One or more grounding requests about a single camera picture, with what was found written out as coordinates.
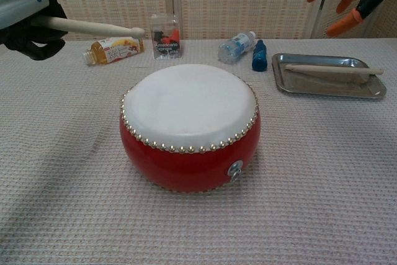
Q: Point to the clear plastic printed box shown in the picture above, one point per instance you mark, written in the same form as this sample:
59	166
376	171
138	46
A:
166	44

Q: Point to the wooden drumstick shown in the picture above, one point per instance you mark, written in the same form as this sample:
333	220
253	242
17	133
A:
325	69
93	27

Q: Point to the amber tea bottle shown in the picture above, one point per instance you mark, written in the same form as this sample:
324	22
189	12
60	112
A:
118	50

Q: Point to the steel rectangular tray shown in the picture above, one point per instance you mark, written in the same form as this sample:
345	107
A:
325	86

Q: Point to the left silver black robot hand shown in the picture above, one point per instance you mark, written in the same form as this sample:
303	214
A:
18	1

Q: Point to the clear water bottle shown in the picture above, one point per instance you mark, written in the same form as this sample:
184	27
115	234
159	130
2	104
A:
235	46

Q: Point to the small blue bottle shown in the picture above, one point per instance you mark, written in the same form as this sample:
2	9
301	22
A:
259	60

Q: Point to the red and white drum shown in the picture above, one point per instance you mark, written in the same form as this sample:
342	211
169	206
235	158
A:
186	100

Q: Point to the beige woven tablecloth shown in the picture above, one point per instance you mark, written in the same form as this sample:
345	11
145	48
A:
93	231

